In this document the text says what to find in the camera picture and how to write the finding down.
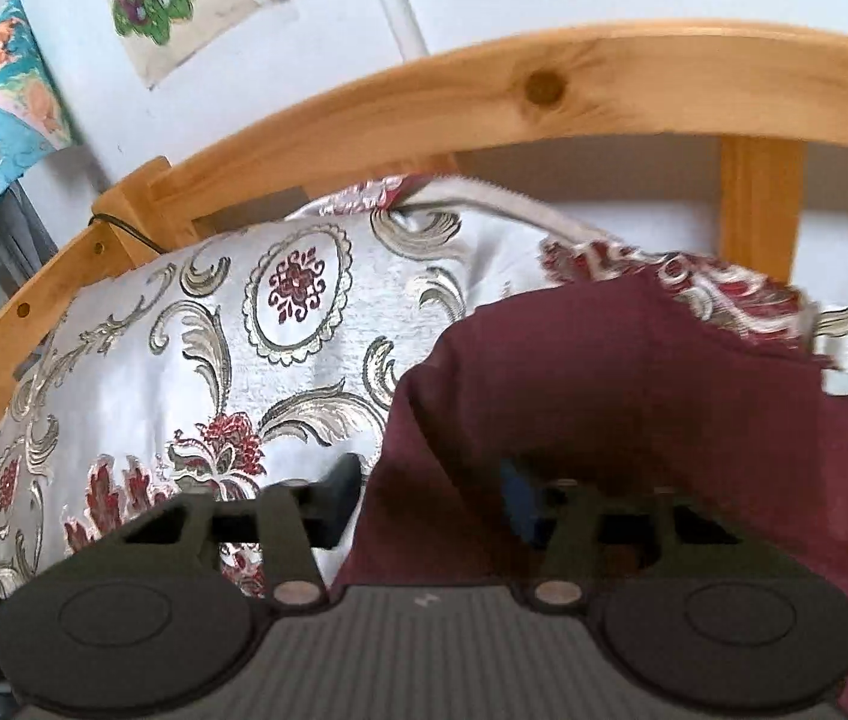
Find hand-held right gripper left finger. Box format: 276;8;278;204
104;454;362;608

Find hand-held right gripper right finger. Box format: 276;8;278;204
500;457;744;608

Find maroon small garment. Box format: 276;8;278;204
329;270;848;720

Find wooden bed frame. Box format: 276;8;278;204
0;19;848;481

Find white wall pipe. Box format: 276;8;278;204
356;0;431;62

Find colourful cartoon wall poster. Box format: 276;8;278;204
0;0;76;220

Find black cable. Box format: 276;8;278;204
86;214;170;254

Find floral white bedspread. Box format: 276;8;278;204
0;174;848;601

